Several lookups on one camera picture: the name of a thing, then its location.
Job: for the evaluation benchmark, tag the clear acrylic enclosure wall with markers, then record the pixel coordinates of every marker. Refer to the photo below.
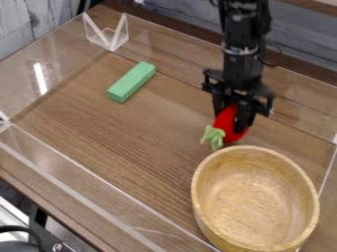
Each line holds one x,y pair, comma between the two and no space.
107,166

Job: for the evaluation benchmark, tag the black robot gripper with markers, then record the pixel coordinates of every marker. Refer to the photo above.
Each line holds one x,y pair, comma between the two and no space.
236,84

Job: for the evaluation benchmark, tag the black metal table mount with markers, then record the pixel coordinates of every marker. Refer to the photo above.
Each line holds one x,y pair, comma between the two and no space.
58,238

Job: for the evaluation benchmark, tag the light wooden bowl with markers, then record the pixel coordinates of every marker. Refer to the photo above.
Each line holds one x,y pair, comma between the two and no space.
254,201

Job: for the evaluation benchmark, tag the green rectangular block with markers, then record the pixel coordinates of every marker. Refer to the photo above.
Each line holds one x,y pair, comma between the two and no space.
130,82

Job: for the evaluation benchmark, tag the red plush strawberry toy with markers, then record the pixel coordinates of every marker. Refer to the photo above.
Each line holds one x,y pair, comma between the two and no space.
220,133

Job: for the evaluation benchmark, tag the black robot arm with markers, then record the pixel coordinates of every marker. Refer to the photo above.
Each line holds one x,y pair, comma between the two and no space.
245,21

